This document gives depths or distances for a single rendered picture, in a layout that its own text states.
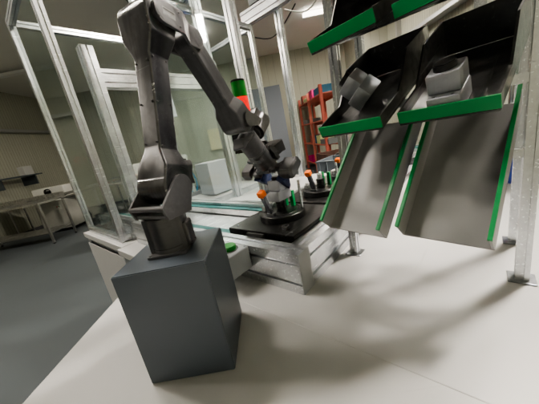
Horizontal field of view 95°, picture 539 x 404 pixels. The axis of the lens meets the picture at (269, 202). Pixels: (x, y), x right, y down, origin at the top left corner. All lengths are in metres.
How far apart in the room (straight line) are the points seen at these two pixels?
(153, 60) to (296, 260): 0.44
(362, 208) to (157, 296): 0.42
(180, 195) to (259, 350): 0.30
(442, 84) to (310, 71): 8.03
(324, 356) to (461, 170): 0.40
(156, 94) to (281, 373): 0.47
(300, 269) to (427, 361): 0.25
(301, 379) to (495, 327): 0.31
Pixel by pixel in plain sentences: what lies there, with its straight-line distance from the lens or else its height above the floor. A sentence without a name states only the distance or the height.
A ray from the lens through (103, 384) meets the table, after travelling 0.60.
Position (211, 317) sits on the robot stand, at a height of 0.97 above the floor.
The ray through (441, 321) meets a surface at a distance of 0.55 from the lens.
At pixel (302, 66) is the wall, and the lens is 8.46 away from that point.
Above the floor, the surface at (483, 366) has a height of 0.86.
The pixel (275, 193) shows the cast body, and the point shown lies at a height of 1.05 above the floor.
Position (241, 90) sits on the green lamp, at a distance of 0.93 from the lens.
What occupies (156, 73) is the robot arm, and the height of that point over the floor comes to 1.34.
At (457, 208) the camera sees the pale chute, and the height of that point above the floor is 1.03.
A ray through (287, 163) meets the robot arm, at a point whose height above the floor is 1.13.
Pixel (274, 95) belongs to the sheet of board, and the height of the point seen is 2.32.
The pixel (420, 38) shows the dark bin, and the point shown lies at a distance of 0.67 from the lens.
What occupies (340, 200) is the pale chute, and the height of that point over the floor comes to 1.04.
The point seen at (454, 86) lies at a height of 1.23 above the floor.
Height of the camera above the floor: 1.21
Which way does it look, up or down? 15 degrees down
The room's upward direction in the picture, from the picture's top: 11 degrees counter-clockwise
